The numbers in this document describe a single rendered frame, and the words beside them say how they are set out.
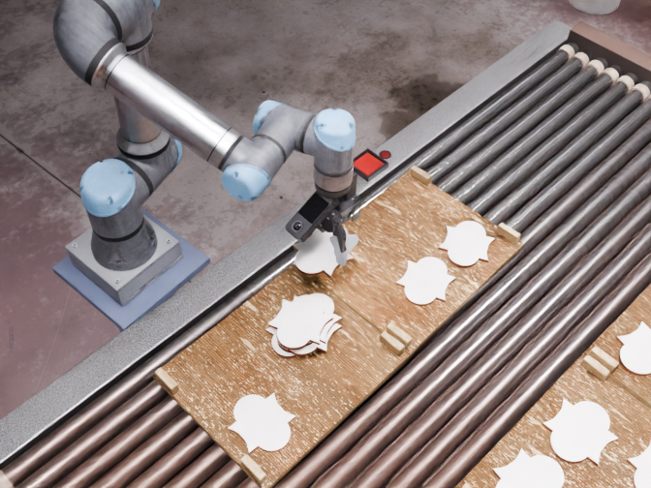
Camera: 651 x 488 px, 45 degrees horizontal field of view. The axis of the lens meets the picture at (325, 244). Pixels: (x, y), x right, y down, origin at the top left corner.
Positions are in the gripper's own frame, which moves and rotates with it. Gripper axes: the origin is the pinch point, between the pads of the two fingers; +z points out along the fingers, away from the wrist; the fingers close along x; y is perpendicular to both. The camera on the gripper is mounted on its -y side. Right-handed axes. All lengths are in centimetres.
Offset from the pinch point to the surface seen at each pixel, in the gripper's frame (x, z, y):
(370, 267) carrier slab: -4.1, 11.6, 11.6
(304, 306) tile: -4.2, 7.0, -9.2
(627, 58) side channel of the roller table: -5, 5, 116
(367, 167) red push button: 18.9, 11.1, 34.8
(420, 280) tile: -15.0, 10.4, 16.5
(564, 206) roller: -24, 11, 60
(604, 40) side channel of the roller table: 4, 5, 119
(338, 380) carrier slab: -19.4, 13.0, -14.0
